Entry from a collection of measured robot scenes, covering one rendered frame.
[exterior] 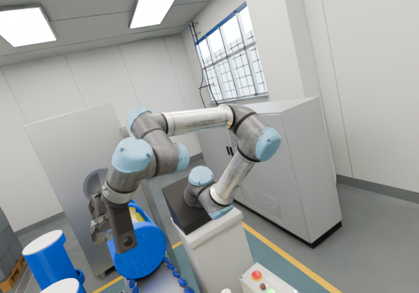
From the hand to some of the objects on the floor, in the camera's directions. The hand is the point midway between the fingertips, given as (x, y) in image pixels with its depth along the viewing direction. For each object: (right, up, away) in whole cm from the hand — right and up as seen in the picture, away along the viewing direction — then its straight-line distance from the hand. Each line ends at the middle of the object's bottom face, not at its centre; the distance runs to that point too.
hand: (103, 242), depth 64 cm
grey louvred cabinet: (+106, -70, +267) cm, 296 cm away
